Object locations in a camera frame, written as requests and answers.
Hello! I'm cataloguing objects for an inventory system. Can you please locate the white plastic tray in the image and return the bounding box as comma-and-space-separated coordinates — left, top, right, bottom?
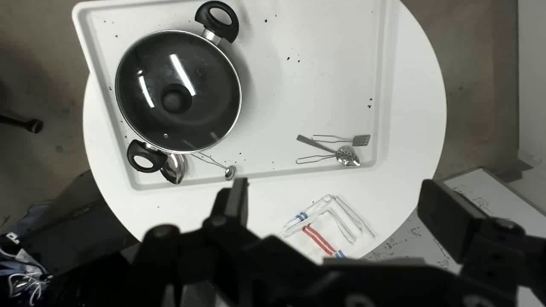
71, 0, 390, 190

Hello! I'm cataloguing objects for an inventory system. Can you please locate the round white table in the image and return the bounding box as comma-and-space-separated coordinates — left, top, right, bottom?
82, 0, 447, 257

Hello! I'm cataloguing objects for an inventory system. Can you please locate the glass lid with black knob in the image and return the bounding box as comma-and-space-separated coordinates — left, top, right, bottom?
114, 32, 242, 151

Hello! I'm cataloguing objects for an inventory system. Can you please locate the metal ladle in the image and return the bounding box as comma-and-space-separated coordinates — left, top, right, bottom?
160, 151, 237, 183

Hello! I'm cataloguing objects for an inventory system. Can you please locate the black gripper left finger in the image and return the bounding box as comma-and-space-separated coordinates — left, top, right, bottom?
211, 177, 249, 226

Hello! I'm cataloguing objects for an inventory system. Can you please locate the black pot with handles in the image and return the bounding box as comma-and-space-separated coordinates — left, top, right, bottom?
114, 0, 242, 172

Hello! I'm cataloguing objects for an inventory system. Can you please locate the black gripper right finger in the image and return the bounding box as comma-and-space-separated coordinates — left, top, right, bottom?
418, 178, 494, 262

